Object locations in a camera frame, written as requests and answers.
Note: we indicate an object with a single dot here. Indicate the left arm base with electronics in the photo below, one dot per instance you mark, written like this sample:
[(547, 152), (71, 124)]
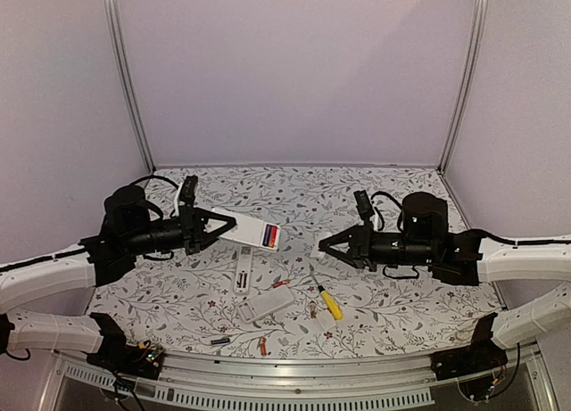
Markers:
[(116, 355)]

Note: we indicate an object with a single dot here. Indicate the yellow handled screwdriver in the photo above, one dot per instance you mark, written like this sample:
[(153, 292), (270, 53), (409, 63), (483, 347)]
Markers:
[(332, 305)]

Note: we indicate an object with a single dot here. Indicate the orange AAA battery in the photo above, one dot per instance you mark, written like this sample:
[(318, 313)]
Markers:
[(281, 283), (263, 347)]

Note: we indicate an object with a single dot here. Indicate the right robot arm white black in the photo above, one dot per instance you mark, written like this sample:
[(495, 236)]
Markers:
[(469, 258)]

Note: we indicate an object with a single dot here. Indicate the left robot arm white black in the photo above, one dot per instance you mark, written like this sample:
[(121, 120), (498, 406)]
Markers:
[(91, 263)]

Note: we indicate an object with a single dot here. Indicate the aluminium frame post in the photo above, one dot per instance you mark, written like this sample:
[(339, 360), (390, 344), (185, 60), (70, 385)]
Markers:
[(119, 49), (476, 34)]

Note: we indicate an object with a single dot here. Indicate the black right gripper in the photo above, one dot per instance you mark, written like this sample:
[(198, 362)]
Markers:
[(359, 250)]

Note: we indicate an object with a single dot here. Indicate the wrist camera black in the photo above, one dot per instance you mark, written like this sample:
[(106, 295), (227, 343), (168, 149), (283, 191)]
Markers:
[(185, 194), (369, 214)]

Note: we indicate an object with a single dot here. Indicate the left aluminium frame post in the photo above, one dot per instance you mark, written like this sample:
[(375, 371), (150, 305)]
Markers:
[(119, 49)]

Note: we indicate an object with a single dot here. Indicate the white remote control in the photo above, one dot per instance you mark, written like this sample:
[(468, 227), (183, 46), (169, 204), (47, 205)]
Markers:
[(265, 304)]

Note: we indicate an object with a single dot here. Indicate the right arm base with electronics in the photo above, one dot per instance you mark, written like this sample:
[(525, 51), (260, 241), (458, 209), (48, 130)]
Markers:
[(479, 355)]

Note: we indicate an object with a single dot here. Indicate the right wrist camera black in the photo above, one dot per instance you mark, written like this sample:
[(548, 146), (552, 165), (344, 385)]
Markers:
[(369, 214)]

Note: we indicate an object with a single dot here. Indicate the red purple batteries in remote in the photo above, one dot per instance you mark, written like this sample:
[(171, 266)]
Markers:
[(269, 237)]

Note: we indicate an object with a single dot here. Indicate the long white remote with buttons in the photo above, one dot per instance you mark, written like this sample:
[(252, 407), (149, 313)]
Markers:
[(241, 284)]

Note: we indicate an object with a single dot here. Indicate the white small battery cover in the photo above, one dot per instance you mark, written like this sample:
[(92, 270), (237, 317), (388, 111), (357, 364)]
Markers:
[(317, 254)]

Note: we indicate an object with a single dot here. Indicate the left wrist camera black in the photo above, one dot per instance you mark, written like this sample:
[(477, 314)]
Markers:
[(185, 194)]

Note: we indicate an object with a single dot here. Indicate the small white remote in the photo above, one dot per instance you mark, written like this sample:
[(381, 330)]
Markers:
[(248, 230)]

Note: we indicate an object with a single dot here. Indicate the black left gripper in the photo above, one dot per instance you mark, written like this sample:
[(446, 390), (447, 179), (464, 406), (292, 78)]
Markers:
[(202, 239)]

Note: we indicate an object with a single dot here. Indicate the right aluminium frame post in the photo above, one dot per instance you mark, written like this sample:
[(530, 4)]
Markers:
[(476, 34)]

